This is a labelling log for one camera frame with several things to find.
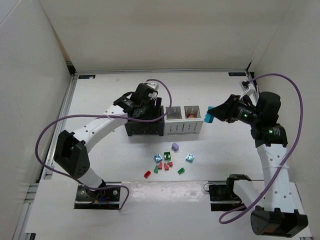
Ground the cyan lego brick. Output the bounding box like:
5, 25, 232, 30
204, 106, 214, 124
185, 153, 195, 163
153, 154, 163, 163

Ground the lilac lego brick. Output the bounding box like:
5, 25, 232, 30
171, 142, 180, 152

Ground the green square lego brick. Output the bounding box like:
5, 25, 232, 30
163, 151, 171, 161

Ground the green sloped lego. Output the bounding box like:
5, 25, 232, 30
153, 165, 159, 174

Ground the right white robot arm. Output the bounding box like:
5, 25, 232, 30
206, 91, 309, 238

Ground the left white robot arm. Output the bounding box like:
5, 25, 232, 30
53, 82, 161, 189

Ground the black double bin container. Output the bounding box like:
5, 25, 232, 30
124, 105, 165, 137

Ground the white double bin container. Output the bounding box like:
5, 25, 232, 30
164, 105, 204, 135

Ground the red sloped lego piece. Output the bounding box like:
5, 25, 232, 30
163, 162, 170, 171

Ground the red lego brick front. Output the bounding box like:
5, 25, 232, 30
144, 171, 151, 179

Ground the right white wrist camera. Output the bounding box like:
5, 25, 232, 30
239, 80, 256, 99

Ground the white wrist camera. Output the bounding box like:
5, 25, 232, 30
144, 81, 159, 92
239, 80, 256, 99

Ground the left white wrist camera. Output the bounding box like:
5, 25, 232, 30
144, 81, 159, 92

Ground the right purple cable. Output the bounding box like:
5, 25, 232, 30
218, 73, 304, 225

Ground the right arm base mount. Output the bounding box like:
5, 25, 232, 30
203, 174, 259, 212

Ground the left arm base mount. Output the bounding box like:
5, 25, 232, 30
73, 185, 121, 210

